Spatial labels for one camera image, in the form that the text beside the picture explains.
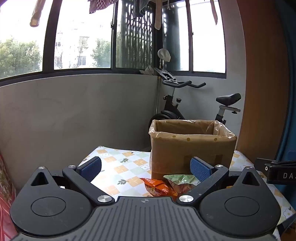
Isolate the white crumpled rag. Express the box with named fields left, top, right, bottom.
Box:
left=140, top=65, right=160, bottom=76

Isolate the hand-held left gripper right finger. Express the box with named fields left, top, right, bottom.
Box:
left=176, top=156, right=266, bottom=207

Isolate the white apartment building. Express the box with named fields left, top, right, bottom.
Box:
left=54, top=20, right=112, bottom=69

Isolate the brown wooden panel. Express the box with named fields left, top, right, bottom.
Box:
left=236, top=0, right=291, bottom=161

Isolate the thin metal pole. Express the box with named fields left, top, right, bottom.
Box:
left=157, top=60, right=162, bottom=114

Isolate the red printed cloth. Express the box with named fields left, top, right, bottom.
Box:
left=0, top=151, right=19, bottom=241

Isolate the clear dotted plastic bag liner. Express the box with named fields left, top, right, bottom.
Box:
left=148, top=119, right=238, bottom=140

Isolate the dark hanging strap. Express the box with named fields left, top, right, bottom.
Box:
left=209, top=0, right=218, bottom=26

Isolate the beige hanging strap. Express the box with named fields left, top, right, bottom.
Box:
left=154, top=0, right=164, bottom=30

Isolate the green red snack packet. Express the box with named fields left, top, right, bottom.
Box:
left=163, top=174, right=202, bottom=197

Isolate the white cloth on pole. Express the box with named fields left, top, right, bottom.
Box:
left=158, top=49, right=172, bottom=62

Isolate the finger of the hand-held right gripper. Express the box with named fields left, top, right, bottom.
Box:
left=255, top=158, right=276, bottom=173

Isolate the grey blue hanging garment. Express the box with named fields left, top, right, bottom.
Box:
left=132, top=0, right=150, bottom=18

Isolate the maroon hanging garment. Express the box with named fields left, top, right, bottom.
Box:
left=87, top=0, right=119, bottom=14

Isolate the black exercise bike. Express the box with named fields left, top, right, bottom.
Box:
left=154, top=67, right=242, bottom=127

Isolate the green tree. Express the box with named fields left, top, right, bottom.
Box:
left=0, top=35, right=43, bottom=80

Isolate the orange red snack packet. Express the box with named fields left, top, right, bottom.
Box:
left=139, top=177, right=178, bottom=198

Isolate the dark perforated window screen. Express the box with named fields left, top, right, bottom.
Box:
left=115, top=0, right=153, bottom=69

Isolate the brown cardboard box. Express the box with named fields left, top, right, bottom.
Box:
left=149, top=119, right=238, bottom=181

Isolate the brown hanging garment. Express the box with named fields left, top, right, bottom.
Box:
left=29, top=0, right=53, bottom=28

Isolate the black window frame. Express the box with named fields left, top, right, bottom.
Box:
left=0, top=0, right=227, bottom=88

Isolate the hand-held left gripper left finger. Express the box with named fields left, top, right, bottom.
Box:
left=20, top=156, right=115, bottom=207

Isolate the floral checked tablecloth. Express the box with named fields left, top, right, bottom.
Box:
left=77, top=146, right=296, bottom=227

